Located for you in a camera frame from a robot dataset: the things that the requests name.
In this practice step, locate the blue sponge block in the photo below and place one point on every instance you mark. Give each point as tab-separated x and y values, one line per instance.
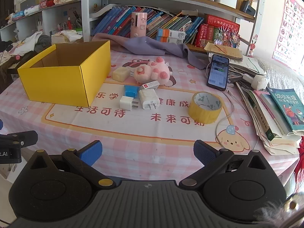
131	91

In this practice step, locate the alphabet wall poster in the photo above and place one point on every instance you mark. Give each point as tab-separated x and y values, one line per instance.
289	28

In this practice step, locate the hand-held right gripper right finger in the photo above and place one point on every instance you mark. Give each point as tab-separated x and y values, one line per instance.
204	153

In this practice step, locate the pink and purple cloth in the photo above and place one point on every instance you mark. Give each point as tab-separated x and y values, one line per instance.
142	45

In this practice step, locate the black device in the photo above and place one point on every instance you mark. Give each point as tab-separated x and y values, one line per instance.
248	8

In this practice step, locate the orange and blue carton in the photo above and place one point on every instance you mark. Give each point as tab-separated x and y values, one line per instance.
169	33
168	40

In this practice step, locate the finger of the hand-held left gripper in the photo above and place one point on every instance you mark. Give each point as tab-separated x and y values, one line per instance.
1	125
26	137

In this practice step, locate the small white charger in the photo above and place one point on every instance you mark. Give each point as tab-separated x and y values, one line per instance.
125	103

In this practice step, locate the cream tissue box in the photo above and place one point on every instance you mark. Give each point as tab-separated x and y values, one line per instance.
66	36

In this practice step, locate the grey garment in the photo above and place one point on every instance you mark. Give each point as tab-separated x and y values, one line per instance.
44	44

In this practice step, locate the white power adapter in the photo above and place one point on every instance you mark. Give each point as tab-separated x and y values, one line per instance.
258	82

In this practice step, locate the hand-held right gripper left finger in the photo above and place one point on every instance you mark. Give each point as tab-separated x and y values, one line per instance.
91	153

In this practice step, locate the teal children's book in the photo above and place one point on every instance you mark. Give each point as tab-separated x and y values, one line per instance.
288	109

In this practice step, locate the red boxed book set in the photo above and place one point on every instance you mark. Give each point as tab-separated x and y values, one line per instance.
220	21

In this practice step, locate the yellow tape roll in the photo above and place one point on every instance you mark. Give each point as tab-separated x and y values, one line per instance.
201	114

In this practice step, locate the row of slanted colourful books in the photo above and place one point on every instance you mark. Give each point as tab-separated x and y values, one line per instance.
114	21

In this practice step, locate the cream foam block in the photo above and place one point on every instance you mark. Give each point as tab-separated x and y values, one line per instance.
121	74

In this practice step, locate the pink cylindrical holder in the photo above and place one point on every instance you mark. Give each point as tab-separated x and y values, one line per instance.
138	25

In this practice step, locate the pink plush pig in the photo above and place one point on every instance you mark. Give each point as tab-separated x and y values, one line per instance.
152	72

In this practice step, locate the white shelf unit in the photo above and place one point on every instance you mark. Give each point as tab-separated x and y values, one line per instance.
85	9

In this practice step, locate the yellow cardboard box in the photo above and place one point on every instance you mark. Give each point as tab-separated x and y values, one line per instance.
59	83

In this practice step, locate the white shirt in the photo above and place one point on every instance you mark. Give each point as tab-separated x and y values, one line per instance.
28	42

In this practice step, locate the brown paper notebook stack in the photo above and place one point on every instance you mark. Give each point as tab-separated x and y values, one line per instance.
225	51

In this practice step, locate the small white box red label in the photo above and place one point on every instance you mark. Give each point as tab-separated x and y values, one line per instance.
150	85

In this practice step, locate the pile of books and papers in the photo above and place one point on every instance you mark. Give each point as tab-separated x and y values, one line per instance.
263	118

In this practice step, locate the smartphone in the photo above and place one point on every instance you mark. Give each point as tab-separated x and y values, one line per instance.
218	72

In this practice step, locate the colourful standee cluster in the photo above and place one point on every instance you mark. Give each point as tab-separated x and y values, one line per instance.
228	38

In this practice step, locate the white soft packet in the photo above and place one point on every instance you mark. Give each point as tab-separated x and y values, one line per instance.
147	98

